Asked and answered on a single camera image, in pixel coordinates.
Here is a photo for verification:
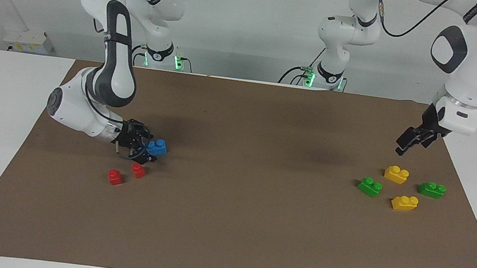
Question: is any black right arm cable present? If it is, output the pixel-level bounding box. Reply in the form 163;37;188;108
80;18;152;133

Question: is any brown table mat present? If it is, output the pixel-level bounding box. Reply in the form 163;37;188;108
0;47;477;268

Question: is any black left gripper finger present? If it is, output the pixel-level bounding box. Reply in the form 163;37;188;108
394;126;422;158
419;133;438;151

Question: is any black left base cable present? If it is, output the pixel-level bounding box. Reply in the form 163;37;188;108
278;43;326;90

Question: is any small red toy block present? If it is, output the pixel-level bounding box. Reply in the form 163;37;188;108
130;162;147;180
107;169;124;187

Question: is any blue three-stud toy block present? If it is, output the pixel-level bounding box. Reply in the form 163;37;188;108
145;137;170;158

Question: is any green two-stud toy block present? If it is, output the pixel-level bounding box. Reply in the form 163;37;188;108
417;180;447;200
356;176;384;199

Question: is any black right base cable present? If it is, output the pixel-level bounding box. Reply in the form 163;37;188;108
128;44;195;74

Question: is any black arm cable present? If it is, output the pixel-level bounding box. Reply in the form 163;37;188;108
374;0;477;48
80;18;152;133

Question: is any yellow two-stud toy block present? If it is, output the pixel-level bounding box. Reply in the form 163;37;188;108
383;165;410;185
390;194;419;213

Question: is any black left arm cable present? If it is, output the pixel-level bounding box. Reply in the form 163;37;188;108
374;0;477;48

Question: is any black base cable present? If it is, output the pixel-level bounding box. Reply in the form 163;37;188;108
128;44;195;74
278;43;326;90

